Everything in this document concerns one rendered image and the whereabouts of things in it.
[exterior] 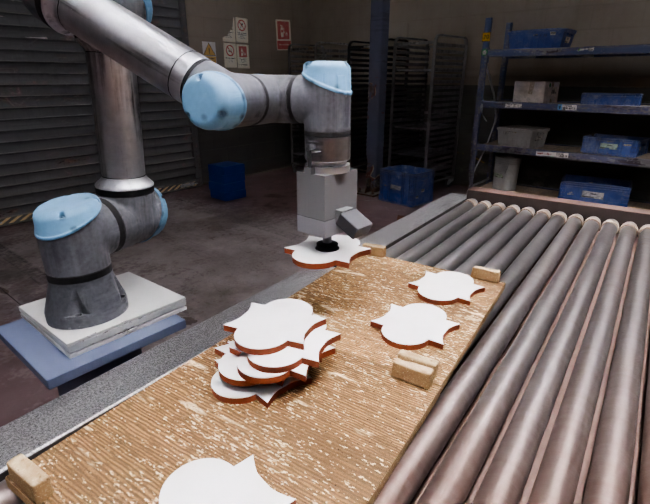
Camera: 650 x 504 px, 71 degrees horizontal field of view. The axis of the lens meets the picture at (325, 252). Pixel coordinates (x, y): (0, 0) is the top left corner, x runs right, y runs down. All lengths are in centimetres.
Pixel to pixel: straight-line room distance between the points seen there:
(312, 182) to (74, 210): 44
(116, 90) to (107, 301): 40
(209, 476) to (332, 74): 55
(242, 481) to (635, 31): 558
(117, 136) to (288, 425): 65
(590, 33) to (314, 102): 525
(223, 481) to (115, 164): 67
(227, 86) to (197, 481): 47
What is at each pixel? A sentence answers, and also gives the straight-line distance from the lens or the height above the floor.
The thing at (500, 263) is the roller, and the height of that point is 92.
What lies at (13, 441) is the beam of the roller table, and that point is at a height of 91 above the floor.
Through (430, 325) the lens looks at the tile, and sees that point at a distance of 81.
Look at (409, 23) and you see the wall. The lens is 667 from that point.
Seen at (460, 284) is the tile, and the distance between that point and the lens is 97.
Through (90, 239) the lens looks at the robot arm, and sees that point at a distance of 95.
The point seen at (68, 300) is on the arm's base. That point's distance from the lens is 98.
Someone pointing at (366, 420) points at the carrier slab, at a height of 94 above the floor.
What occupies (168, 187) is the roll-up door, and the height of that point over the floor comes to 6.
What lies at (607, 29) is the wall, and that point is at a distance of 583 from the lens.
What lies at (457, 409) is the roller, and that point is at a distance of 69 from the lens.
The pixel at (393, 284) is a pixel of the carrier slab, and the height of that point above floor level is 94.
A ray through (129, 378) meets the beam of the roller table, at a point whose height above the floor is 91.
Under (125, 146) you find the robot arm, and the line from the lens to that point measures 100.
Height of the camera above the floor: 134
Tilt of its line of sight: 21 degrees down
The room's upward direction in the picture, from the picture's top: straight up
